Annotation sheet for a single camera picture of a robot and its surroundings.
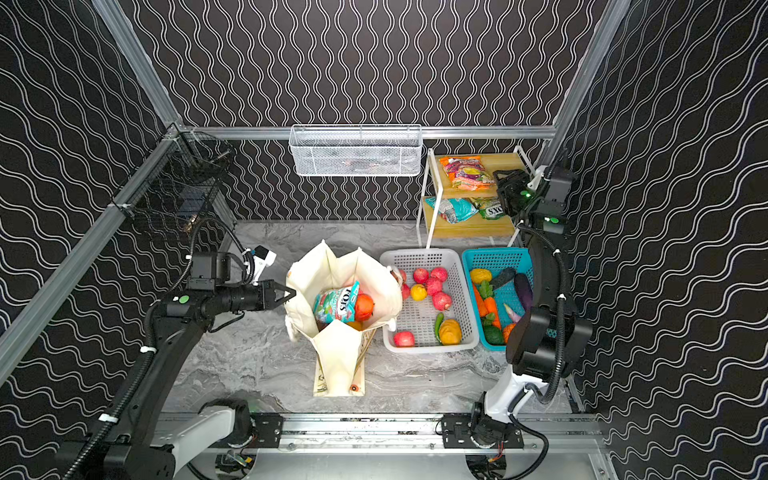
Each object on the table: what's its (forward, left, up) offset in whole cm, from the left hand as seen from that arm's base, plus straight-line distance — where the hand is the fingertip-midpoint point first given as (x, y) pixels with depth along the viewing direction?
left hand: (299, 293), depth 71 cm
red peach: (+22, -31, -21) cm, 44 cm away
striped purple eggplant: (+9, -59, -24) cm, 65 cm away
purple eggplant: (+18, -65, -23) cm, 71 cm away
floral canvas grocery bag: (-13, -11, -5) cm, 18 cm away
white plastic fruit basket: (+11, -36, -24) cm, 45 cm away
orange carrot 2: (+12, -53, -23) cm, 59 cm away
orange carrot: (+10, -49, -22) cm, 55 cm away
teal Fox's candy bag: (+3, -8, -9) cm, 12 cm away
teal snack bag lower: (+38, -41, -6) cm, 56 cm away
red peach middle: (+17, -35, -20) cm, 43 cm away
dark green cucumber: (+24, -59, -22) cm, 68 cm away
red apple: (-1, -25, -21) cm, 33 cm away
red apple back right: (+22, -37, -20) cm, 47 cm away
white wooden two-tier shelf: (+28, -33, -4) cm, 43 cm away
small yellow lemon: (+14, -30, -20) cm, 38 cm away
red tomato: (+5, -14, -14) cm, 21 cm away
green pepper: (+1, -51, -21) cm, 55 cm away
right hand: (+29, -49, +13) cm, 58 cm away
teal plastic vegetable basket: (+28, -63, -19) cm, 72 cm away
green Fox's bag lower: (+40, -53, -7) cm, 67 cm away
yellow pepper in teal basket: (+23, -50, -22) cm, 59 cm away
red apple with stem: (+12, -37, -20) cm, 44 cm away
